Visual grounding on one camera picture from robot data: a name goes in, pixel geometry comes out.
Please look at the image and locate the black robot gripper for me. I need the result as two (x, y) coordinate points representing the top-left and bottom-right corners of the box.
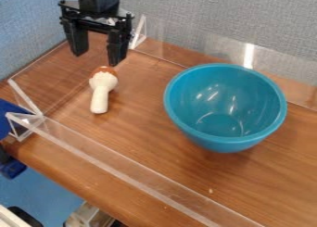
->
(58, 0), (135, 67)

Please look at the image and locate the white brown plush mushroom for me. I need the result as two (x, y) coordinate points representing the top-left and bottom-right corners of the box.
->
(89, 66), (119, 114)

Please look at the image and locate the blue plastic bowl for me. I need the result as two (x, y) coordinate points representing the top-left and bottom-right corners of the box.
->
(163, 63), (287, 153)

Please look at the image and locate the clear acrylic back barrier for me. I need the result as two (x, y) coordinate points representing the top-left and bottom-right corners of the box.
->
(135, 16), (317, 111)

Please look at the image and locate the clear acrylic barrier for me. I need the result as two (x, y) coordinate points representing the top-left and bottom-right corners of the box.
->
(135, 16), (317, 111)
(8, 40), (92, 114)
(6, 112), (263, 227)

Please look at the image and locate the clear acrylic left barrier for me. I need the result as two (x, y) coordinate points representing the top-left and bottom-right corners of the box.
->
(8, 40), (92, 114)

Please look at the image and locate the clear acrylic front barrier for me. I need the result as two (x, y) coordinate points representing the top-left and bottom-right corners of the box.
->
(6, 112), (263, 227)

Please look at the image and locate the blue clamp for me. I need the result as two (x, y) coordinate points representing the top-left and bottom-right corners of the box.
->
(0, 98), (28, 180)

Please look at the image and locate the clear box under table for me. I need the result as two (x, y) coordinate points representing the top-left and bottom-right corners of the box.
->
(62, 202), (121, 227)

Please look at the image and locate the black white object bottom left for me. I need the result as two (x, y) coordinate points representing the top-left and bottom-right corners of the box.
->
(0, 205), (42, 227)

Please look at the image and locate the clear acrylic corner bracket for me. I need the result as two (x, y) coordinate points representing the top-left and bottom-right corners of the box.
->
(128, 15), (147, 49)

